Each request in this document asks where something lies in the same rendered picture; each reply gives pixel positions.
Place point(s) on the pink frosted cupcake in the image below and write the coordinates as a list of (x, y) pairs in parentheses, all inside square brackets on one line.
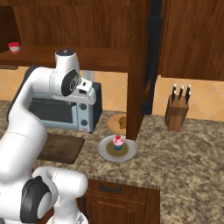
[(118, 143)]

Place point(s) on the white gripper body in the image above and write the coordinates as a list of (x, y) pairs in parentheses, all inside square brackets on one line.
[(87, 97)]

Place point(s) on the grey round plate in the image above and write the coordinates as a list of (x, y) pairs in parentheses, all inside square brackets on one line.
[(105, 151)]

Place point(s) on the wooden base cabinet door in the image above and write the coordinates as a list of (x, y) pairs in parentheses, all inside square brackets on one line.
[(119, 213)]

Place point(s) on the round wooden plate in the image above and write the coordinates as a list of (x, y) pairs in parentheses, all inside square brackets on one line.
[(113, 124)]

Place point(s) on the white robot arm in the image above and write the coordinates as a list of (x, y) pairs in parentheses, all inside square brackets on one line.
[(23, 140)]

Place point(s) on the white wall outlet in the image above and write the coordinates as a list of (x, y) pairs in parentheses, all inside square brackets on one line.
[(89, 75)]

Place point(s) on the brown croissant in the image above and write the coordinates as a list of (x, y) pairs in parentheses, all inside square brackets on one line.
[(123, 122)]

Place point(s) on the wooden drawer front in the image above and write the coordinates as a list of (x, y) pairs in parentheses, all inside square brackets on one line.
[(140, 191)]

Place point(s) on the open wooden cabinet door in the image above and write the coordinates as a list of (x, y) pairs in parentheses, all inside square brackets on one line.
[(135, 73)]

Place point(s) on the open wooden wall cabinet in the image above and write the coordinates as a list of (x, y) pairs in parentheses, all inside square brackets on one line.
[(73, 29)]

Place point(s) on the closed wooden cabinet door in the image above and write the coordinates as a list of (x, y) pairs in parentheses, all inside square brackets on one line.
[(194, 38)]

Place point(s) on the wooden knife block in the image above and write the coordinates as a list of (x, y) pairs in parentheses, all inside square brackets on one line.
[(176, 116)]

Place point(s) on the dark brown cutting board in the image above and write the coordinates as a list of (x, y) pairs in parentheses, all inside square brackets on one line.
[(62, 148)]

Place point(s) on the grey toaster oven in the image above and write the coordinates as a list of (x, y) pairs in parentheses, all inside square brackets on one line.
[(84, 113)]

